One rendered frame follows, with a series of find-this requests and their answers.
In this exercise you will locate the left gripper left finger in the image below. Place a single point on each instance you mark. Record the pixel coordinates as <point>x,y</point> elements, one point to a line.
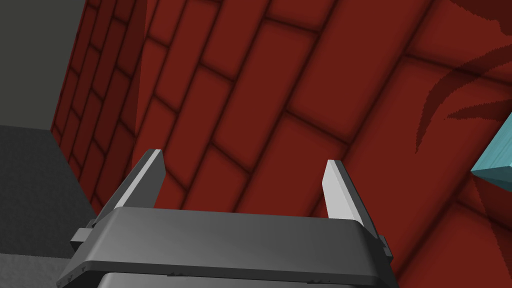
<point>140,184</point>

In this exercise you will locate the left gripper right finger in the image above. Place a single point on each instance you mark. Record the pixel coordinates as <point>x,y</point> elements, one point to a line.
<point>340,194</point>

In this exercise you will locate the teal wooden furniture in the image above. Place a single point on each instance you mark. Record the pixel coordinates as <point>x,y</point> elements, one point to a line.
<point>497,162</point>

